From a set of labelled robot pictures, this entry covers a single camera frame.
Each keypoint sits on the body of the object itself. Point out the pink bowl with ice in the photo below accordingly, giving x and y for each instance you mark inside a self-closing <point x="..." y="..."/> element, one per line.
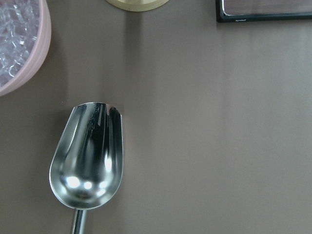
<point x="25" y="35"/>

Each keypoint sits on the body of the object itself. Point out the wooden stand with round base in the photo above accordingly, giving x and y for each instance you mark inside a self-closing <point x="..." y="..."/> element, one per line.
<point x="137" y="5"/>

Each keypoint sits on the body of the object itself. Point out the black framed tray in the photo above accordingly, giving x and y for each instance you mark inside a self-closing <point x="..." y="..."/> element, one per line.
<point x="262" y="10"/>

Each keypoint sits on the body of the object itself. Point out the steel scoop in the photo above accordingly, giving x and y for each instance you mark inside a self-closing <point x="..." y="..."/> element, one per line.
<point x="87" y="166"/>

